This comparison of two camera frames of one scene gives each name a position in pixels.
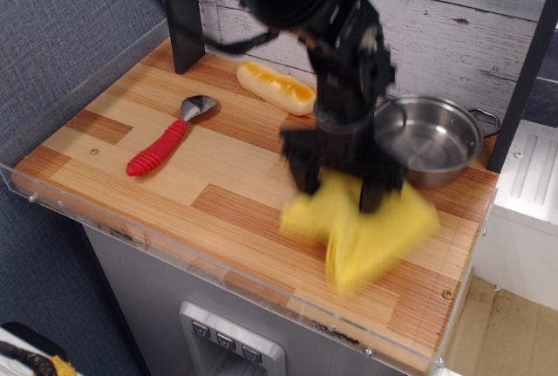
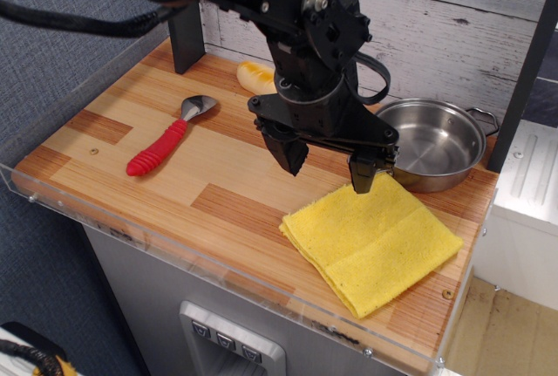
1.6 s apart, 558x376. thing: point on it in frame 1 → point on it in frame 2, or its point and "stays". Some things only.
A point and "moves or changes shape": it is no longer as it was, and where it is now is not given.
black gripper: x=356 y=153 → x=317 y=108
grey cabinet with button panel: x=187 y=321 stays
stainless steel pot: x=438 y=140 stays
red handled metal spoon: x=191 y=108 stays
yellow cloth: x=359 y=245 moves or changes shape
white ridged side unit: x=519 y=251 stays
